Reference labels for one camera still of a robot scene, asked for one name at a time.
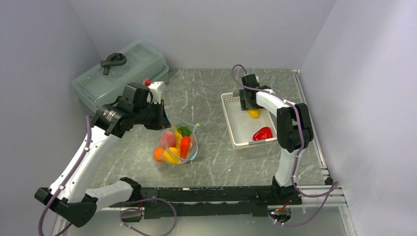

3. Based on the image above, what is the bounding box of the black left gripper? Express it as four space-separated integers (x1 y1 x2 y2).
133 99 172 130

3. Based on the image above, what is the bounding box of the pink toy peach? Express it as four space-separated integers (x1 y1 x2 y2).
159 130 177 148

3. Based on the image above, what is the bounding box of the clear zip top bag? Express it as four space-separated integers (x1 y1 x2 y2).
152 117 200 165

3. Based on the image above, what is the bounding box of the yellow toy lemon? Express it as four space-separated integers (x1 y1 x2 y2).
247 109 261 119
169 147 180 158

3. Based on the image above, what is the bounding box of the orange toy orange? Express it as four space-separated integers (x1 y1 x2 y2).
153 147 165 163

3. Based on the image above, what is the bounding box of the orange toy carrot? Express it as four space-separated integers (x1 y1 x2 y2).
180 136 191 159

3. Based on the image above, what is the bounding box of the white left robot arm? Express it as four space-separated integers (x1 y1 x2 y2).
35 81 171 228

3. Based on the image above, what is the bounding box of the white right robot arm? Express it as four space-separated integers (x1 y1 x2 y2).
239 74 314 204

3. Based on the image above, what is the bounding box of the white perforated plastic basket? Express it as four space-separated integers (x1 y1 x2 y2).
220 92 277 149

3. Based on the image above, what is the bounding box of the green toy vegetable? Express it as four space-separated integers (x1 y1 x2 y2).
177 126 192 137

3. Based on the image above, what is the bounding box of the red toy pepper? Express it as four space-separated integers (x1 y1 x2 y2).
252 126 273 141

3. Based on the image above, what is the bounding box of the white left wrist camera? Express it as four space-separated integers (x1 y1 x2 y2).
148 81 166 104

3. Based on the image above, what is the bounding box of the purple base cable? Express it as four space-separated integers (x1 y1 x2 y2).
119 199 178 236

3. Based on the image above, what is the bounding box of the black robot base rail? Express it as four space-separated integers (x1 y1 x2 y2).
111 185 302 219

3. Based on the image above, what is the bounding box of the aluminium frame rail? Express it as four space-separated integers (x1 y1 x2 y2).
291 69 347 207

